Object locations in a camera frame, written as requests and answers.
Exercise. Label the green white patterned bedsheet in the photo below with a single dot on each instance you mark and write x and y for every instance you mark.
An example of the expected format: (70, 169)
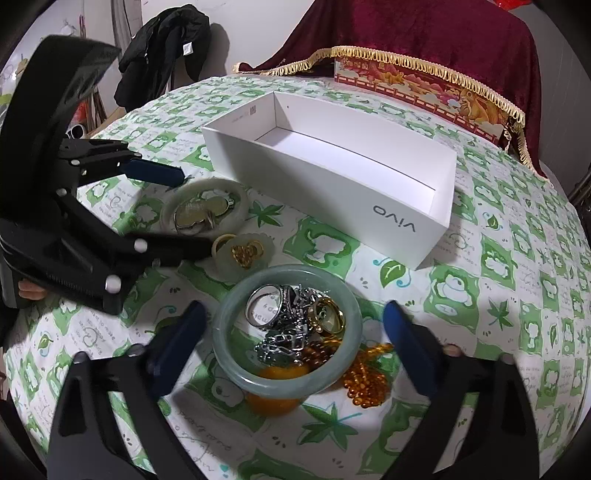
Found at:
(512, 274)

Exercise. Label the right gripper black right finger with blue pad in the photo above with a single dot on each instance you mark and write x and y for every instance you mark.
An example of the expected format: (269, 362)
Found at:
(501, 441)

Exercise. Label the red gold decorated box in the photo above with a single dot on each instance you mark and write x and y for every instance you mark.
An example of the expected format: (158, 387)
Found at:
(455, 103)

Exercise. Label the dark red velvet cloth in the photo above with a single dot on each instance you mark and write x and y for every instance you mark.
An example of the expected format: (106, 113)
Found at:
(475, 45)

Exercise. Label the white jade gold pendant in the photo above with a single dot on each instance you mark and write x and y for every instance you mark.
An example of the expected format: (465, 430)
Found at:
(239, 256)

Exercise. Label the white vivo cardboard box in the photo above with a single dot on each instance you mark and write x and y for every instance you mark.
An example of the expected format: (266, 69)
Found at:
(379, 182)

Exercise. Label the person's left hand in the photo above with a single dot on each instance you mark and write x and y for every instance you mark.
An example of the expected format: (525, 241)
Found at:
(30, 291)

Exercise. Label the white sunglasses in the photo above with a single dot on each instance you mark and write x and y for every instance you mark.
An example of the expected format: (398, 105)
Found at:
(76, 131)

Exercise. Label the green jade bangle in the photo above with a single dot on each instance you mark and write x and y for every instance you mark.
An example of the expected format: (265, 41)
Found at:
(233, 304)

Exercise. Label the black jacket on chair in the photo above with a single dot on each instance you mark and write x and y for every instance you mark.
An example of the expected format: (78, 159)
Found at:
(147, 63)

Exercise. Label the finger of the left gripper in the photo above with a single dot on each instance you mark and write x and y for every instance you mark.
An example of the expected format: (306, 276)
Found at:
(152, 172)
(169, 250)

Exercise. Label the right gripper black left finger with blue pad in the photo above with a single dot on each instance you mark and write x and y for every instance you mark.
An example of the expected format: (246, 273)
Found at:
(85, 441)

